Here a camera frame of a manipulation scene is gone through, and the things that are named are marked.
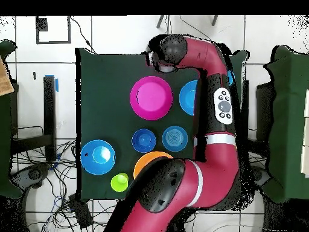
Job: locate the pink bowl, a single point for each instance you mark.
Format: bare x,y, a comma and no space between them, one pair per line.
150,97

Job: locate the orange bowl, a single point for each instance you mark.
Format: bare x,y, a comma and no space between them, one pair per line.
144,160

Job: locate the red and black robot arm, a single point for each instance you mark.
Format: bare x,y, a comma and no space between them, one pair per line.
212,174

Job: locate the small dark blue bowl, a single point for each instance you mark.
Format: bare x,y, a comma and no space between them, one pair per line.
143,140

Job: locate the small light blue bowl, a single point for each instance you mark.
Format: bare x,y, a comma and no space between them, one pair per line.
174,138

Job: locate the large blue bowl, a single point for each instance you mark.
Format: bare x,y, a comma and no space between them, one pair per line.
97,157
188,97

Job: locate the dark green tablecloth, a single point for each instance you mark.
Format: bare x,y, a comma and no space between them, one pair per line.
108,96

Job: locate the yellow-green cup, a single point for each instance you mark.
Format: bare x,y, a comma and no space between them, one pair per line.
119,182

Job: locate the light blue cup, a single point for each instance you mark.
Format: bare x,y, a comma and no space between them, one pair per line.
231,77

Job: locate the black power strip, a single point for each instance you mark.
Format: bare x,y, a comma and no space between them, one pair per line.
80,212

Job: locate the grey chair base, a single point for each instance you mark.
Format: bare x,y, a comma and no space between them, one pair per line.
33,174
263,176

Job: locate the green cloth covered table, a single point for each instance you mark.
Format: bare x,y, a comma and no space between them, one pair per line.
289,120
4,133

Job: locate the brown cardboard sheet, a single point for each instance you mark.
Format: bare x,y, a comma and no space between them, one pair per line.
4,82

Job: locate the black stand post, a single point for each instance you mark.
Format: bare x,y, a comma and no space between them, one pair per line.
49,108
246,96

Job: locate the camera tripod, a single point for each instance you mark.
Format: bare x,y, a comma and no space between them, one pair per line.
159,22

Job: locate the black square floor frame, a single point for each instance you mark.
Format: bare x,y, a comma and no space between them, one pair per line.
41,24

